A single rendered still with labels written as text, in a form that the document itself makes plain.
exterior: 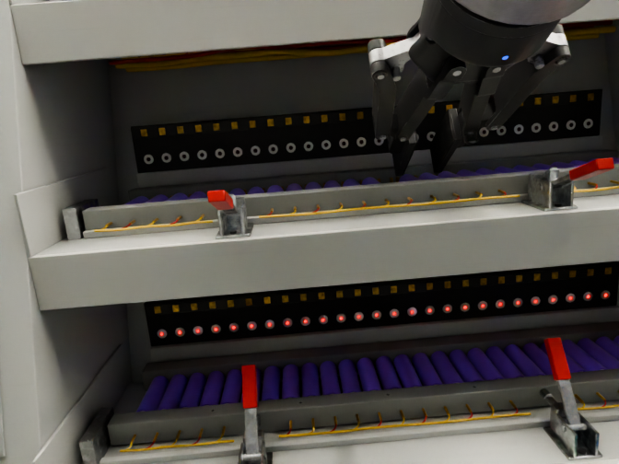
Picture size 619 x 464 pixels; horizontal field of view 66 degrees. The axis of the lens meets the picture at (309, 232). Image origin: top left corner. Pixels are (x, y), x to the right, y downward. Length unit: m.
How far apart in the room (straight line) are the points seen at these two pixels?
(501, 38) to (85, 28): 0.32
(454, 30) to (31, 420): 0.40
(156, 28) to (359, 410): 0.37
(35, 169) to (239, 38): 0.20
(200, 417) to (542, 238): 0.33
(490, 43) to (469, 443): 0.33
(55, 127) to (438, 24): 0.35
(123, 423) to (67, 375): 0.07
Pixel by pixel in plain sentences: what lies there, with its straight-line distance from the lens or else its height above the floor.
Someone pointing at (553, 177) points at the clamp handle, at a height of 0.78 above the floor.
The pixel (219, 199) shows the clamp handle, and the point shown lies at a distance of 0.33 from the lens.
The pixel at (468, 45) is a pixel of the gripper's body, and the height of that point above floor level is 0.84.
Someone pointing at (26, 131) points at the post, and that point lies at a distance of 0.46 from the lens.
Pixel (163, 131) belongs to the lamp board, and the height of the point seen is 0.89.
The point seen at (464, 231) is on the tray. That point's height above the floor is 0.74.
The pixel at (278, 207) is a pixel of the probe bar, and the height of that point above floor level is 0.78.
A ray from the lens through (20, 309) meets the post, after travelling 0.44.
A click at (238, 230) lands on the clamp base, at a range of 0.40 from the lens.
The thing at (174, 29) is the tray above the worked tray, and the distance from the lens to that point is 0.44.
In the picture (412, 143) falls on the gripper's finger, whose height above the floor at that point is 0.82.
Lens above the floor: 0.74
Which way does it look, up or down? 1 degrees up
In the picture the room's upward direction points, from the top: 5 degrees counter-clockwise
